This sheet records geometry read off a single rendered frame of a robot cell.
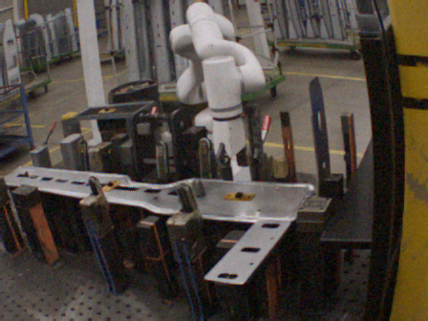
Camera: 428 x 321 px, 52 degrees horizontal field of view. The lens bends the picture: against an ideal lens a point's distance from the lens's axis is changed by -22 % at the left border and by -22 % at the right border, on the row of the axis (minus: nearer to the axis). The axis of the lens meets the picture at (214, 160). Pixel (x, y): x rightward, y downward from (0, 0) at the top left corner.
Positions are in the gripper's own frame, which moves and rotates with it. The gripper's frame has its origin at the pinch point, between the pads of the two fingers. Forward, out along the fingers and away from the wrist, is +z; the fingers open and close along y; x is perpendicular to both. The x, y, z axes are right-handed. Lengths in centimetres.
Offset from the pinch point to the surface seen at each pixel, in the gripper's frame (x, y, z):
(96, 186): -39.0, 15.4, 1.1
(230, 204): -0.2, 4.9, 8.0
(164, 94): -282, -380, 87
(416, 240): 61, 53, -13
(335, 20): -155, -768, 45
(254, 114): 0.4, -15.8, -10.5
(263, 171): 2.0, -12.9, 6.0
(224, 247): 6.8, 23.6, 9.9
